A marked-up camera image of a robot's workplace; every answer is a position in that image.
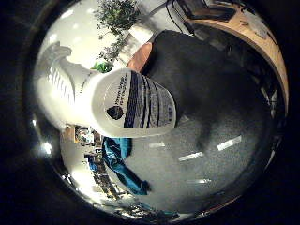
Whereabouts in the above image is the dark laptop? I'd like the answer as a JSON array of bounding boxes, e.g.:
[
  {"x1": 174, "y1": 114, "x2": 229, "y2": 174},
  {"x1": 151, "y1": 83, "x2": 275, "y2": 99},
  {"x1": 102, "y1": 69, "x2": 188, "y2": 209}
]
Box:
[{"x1": 183, "y1": 0, "x2": 237, "y2": 23}]

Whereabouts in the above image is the teal cloth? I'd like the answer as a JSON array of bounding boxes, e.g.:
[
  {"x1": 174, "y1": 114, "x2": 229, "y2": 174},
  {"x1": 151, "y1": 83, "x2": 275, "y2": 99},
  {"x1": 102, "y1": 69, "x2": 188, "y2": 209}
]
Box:
[{"x1": 101, "y1": 136, "x2": 152, "y2": 197}]

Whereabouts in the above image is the white spray bottle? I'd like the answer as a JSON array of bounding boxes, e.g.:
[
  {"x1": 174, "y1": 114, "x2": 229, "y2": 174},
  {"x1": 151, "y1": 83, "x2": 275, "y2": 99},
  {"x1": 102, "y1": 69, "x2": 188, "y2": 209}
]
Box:
[{"x1": 33, "y1": 41, "x2": 178, "y2": 139}]

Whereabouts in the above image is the brown wooden seat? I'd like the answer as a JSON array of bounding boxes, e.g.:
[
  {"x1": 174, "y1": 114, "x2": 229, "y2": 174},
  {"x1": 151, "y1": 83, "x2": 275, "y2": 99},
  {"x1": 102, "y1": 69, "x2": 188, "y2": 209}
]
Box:
[{"x1": 126, "y1": 41, "x2": 155, "y2": 73}]

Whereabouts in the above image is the thin black cable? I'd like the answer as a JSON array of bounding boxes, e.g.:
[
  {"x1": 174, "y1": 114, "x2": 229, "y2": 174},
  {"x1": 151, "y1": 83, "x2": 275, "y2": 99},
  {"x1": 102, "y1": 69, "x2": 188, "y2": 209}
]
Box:
[{"x1": 164, "y1": 0, "x2": 195, "y2": 35}]

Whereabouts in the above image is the light wooden table edge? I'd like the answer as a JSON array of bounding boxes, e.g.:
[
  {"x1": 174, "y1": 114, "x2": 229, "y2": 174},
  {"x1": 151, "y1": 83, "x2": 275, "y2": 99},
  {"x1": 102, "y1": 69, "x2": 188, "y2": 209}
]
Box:
[{"x1": 187, "y1": 7, "x2": 289, "y2": 115}]

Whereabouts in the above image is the green potted plant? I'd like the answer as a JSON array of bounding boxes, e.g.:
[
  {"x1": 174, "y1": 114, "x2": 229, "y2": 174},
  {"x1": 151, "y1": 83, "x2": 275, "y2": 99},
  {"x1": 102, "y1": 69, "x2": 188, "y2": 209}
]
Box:
[{"x1": 91, "y1": 0, "x2": 143, "y2": 75}]

